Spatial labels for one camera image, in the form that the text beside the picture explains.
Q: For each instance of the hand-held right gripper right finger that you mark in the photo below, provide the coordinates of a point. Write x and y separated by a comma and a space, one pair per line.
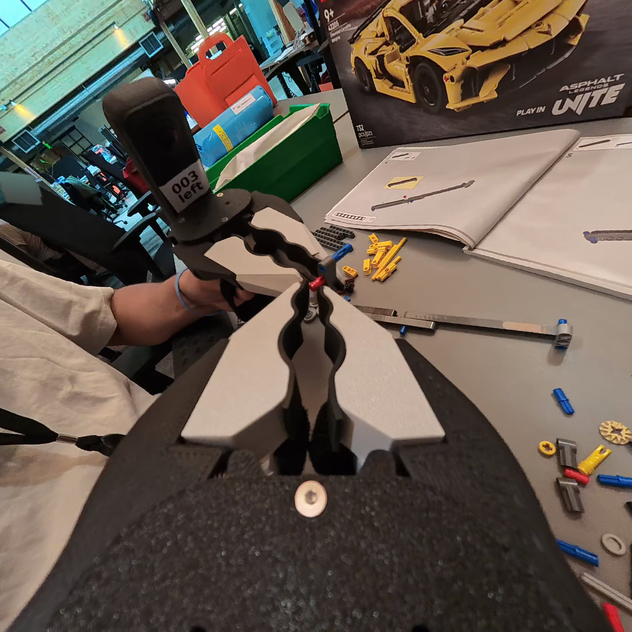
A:
385, 390

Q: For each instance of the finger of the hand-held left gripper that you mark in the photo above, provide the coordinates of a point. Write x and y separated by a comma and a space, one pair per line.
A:
242, 269
286, 229

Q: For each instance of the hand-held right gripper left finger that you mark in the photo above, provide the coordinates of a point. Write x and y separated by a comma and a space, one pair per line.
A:
242, 390

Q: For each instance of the dark grey lego beam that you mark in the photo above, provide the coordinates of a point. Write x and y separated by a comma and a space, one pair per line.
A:
330, 266

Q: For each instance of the red lego pin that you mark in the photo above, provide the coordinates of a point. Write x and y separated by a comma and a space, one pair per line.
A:
316, 283

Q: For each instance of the person's left forearm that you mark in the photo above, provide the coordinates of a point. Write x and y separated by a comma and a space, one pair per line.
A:
148, 311

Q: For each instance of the stack of black lego beams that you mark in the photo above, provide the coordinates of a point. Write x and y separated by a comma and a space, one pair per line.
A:
335, 236

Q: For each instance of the group of yellow lego pieces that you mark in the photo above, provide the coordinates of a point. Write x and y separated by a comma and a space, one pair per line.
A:
382, 256

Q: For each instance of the long grey lego beam assembly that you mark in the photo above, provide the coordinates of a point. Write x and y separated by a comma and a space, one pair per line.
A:
469, 323

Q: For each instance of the pile of mixed lego pins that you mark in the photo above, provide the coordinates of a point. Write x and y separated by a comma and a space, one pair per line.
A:
577, 469

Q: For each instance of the lego set box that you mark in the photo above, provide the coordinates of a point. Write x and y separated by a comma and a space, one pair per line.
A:
469, 59

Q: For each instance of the person's left hand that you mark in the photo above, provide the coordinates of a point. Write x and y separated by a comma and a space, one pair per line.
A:
207, 296

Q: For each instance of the blue wristband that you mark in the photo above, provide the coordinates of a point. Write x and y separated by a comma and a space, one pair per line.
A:
180, 296

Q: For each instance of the green plastic bin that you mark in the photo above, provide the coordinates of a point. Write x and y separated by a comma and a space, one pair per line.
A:
296, 158

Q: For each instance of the blue wrapped roll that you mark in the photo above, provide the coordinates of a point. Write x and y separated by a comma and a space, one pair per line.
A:
232, 126

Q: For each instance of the orange felt bag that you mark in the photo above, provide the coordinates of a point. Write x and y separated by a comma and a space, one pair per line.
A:
222, 74

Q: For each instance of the black office chair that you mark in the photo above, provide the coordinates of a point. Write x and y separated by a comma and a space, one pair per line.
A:
74, 232

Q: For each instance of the black badge reel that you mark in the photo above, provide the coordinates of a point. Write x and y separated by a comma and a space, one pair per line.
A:
98, 443

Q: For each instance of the open instruction booklet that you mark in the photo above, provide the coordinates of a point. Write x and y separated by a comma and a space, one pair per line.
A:
469, 187

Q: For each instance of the person's white shirt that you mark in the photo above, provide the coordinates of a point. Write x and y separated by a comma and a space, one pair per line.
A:
49, 370

